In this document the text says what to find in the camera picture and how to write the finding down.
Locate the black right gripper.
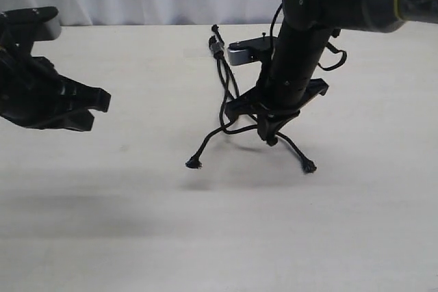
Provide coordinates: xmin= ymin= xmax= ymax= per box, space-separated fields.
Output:
xmin=225 ymin=51 xmax=329 ymax=146

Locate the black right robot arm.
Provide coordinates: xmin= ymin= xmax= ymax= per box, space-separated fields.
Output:
xmin=224 ymin=0 xmax=437 ymax=144

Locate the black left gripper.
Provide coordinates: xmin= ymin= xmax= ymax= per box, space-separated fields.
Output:
xmin=1 ymin=26 xmax=112 ymax=132

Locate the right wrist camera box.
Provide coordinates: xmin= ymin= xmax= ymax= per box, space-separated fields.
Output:
xmin=227 ymin=36 xmax=272 ymax=66

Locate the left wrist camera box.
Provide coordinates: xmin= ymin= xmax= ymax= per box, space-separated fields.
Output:
xmin=1 ymin=6 xmax=62 ymax=43

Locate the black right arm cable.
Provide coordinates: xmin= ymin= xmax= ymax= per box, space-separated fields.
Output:
xmin=268 ymin=0 xmax=348 ymax=71

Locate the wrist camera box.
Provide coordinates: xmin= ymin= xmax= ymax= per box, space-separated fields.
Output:
xmin=227 ymin=36 xmax=272 ymax=66
xmin=1 ymin=6 xmax=62 ymax=43

